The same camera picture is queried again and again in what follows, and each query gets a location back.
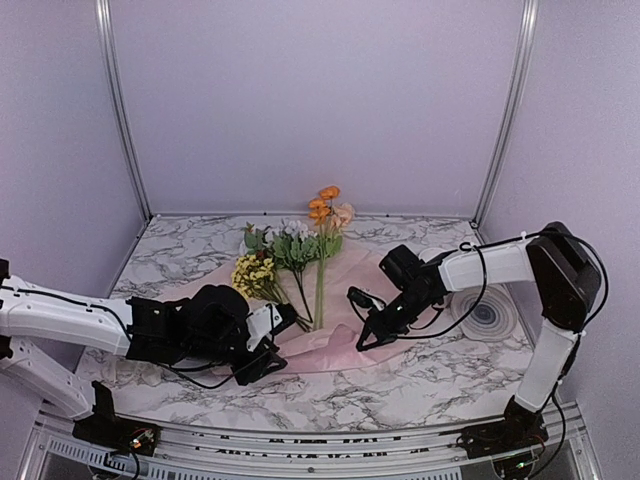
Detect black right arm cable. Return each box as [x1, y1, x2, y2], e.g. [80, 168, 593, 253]
[399, 234, 611, 341]

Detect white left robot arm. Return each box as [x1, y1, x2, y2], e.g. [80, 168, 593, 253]
[1, 260, 296, 445]

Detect pink wrapping paper sheet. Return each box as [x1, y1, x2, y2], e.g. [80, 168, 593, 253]
[149, 239, 451, 381]

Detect aluminium front rail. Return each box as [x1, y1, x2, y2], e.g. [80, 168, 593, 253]
[16, 403, 602, 479]

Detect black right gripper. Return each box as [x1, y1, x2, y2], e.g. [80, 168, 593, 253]
[357, 287, 436, 350]

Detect aluminium frame left post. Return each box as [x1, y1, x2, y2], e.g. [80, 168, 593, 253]
[95, 0, 153, 223]

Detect orange bowl white inside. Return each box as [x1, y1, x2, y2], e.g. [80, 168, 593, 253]
[419, 247, 444, 262]

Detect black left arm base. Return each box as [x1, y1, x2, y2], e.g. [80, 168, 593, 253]
[72, 381, 161, 456]

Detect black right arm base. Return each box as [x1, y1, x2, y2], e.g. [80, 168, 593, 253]
[456, 397, 549, 459]

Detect white flower bunch green leaves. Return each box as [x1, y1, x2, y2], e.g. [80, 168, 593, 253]
[232, 220, 320, 332]

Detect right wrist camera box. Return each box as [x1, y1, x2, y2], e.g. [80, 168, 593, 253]
[379, 245, 425, 291]

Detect peach flower long green stem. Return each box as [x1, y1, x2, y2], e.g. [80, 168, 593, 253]
[319, 202, 357, 329]

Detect orange flower stem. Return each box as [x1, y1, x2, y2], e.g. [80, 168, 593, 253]
[308, 185, 341, 331]

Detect aluminium frame right post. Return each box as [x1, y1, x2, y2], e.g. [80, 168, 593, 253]
[472, 0, 539, 230]

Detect cream ribbon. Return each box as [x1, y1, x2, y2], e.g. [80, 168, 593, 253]
[101, 356, 162, 387]

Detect aluminium frame post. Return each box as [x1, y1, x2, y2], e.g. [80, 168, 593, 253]
[472, 0, 539, 230]
[95, 0, 153, 223]

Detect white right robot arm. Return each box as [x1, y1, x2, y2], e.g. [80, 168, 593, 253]
[346, 221, 610, 448]

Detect grey swirl ceramic plate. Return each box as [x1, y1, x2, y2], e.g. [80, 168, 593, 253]
[450, 290, 517, 342]

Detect yellow small flower bunch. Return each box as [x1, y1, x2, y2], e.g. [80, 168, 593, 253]
[231, 252, 318, 332]

